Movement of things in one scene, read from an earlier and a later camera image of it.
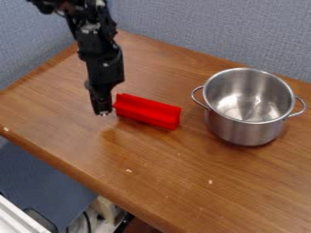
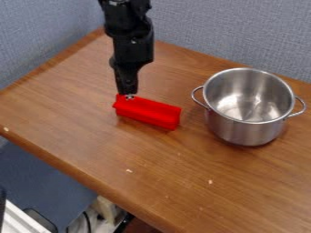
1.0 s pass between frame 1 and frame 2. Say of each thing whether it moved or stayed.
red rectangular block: stayed
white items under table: stayed
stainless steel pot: stayed
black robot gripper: moved
